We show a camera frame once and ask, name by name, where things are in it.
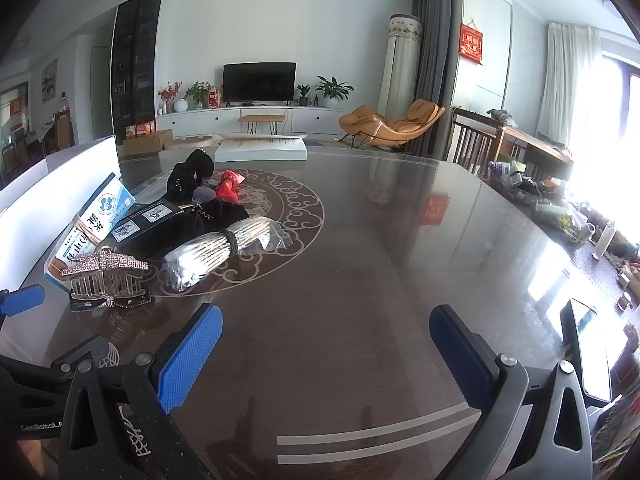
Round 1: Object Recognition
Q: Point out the black flat packet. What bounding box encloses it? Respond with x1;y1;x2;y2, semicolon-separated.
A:
112;200;201;261

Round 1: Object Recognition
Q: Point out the wooden bench stool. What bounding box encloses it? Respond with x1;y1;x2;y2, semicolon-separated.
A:
238;109;289;136

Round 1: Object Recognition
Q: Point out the wooden side desk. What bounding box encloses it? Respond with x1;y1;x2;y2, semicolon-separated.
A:
500;119;574;181

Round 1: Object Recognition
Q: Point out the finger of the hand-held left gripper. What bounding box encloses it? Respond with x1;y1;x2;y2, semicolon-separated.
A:
30;335;112;376
0;284;47;318

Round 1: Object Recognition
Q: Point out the white door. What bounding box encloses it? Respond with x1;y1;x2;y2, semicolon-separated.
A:
90;46;112;140

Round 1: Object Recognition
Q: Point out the black hair tie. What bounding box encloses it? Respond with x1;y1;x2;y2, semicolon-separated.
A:
222;227;242;259

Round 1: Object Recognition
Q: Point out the black velvet pouch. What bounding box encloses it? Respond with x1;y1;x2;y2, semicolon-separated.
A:
192;199;251;237
166;149;217;202

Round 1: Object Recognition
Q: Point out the wooden slatted chair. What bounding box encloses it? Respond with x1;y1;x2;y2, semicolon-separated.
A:
450;107;506;177

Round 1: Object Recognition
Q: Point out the silver ribbed packet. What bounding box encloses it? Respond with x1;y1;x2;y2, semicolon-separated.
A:
162;215;293;293

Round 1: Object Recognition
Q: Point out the black smartphone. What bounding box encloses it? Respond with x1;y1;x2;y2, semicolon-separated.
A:
559;298;613;408

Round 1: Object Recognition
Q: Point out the covered standing air conditioner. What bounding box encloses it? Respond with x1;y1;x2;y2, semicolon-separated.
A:
376;13;423;123

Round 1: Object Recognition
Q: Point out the patterned cloth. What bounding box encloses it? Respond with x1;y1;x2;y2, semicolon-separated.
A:
592;395;640;480

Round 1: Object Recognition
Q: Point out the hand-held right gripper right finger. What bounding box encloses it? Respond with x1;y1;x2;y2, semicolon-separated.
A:
429;304;593;480

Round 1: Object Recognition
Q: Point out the bushy green potted plant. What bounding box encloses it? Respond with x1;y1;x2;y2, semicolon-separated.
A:
184;81;213;110

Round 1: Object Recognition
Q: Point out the orange rocking chair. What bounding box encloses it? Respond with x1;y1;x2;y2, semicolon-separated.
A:
339;99;446;153

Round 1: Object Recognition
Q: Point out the cardboard box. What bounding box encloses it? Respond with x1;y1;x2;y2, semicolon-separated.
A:
122;129;174;157

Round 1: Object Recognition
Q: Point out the framed wall picture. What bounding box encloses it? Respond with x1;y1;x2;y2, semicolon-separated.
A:
41;58;58;104

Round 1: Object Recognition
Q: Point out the clutter of small household items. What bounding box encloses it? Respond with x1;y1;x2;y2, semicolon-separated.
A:
487;157;640;311

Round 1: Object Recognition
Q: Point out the blue white medicine box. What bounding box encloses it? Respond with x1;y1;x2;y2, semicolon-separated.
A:
44;172;138;291

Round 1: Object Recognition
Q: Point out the white plastic bottle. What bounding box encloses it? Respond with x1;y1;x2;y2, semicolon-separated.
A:
592;220;615;261

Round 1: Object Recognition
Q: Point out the white sheer curtain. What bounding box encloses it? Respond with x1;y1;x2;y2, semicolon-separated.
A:
537;21;603;161

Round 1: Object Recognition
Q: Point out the black television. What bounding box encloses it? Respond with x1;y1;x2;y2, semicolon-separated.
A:
222;62;297;103

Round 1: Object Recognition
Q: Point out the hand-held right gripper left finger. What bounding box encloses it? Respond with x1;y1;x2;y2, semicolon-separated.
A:
65;302;223;480

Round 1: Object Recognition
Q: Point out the large green potted plant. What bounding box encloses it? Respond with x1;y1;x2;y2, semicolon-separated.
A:
315;76;355;109

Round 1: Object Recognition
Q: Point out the grey curtain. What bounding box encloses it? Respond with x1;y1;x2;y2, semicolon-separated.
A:
410;0;453;158

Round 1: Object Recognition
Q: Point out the white vase with flowers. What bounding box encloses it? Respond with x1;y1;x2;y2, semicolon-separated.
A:
158;81;189;114

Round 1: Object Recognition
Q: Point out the rhinestone hair claw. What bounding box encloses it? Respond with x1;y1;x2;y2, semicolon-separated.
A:
60;244;153;312

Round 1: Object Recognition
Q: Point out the red wall hanging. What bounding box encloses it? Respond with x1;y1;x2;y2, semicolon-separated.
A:
460;22;485;65

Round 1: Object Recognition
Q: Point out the red plastic pouch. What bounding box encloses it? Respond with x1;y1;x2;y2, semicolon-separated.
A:
216;170;247;204

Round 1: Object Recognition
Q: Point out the dark glass display cabinet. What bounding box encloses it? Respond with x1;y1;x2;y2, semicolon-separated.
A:
111;0;165;147

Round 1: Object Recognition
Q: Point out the white television cabinet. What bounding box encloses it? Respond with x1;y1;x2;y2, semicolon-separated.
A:
155;105;346;137

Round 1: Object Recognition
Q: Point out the flat white box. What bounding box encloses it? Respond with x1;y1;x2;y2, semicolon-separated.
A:
215;135;308;162

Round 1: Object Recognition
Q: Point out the brown hair tie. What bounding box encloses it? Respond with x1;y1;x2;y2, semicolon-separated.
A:
72;214;101;241

